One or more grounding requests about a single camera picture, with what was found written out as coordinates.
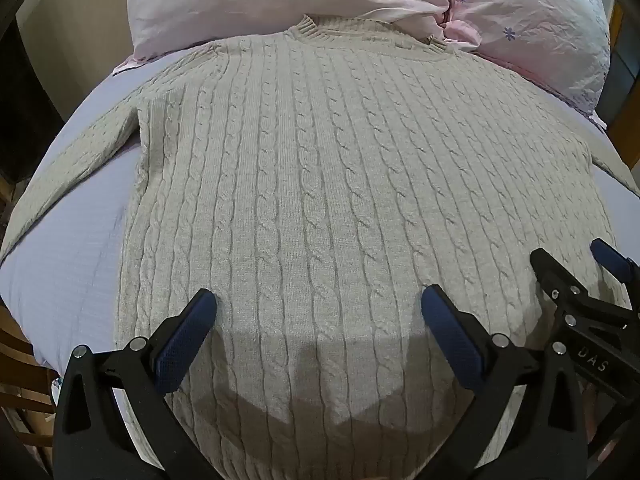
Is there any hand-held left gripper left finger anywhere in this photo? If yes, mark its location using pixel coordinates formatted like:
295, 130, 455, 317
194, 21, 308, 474
54, 287, 221, 480

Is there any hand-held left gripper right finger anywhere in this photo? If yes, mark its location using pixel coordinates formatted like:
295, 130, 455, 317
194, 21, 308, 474
420, 284, 589, 480

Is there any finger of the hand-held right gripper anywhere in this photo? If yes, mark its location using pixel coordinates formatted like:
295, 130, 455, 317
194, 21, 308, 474
589, 238, 640, 287
529, 247, 640, 333

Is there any beige cable knit sweater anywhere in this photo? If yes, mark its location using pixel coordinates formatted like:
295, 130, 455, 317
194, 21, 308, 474
0, 15, 640, 480

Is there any lavender bed sheet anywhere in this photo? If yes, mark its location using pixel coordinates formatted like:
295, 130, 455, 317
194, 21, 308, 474
0, 46, 640, 368

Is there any wooden bed frame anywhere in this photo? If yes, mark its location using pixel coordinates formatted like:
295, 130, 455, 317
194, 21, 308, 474
0, 305, 62, 467

